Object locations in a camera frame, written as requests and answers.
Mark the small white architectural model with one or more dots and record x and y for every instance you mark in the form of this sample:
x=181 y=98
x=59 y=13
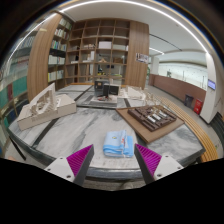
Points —
x=136 y=93

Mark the wall poster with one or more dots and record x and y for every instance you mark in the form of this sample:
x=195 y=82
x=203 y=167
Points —
x=142 y=58

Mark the dark bin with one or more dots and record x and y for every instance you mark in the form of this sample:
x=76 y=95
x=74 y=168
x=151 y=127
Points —
x=188 y=100

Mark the wall screen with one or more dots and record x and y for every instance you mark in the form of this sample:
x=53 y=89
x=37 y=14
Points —
x=211 y=84

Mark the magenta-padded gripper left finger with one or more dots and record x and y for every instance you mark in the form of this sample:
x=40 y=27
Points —
x=75 y=165

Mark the brown architectural model on board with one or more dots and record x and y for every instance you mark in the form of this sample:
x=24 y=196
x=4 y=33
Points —
x=151 y=120

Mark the red bin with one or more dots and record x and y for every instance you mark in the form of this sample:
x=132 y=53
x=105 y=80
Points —
x=198 y=106

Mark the wooden slatted bench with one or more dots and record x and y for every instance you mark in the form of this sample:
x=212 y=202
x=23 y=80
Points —
x=196 y=130

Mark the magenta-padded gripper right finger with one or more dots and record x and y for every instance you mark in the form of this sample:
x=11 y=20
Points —
x=153 y=163

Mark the light blue printed towel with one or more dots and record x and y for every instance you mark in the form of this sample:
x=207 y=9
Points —
x=116 y=145

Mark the wooden shelf unit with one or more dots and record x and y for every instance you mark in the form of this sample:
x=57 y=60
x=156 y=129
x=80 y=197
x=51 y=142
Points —
x=90 y=50

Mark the dark boxes on grey base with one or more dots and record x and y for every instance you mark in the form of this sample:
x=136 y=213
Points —
x=105 y=95

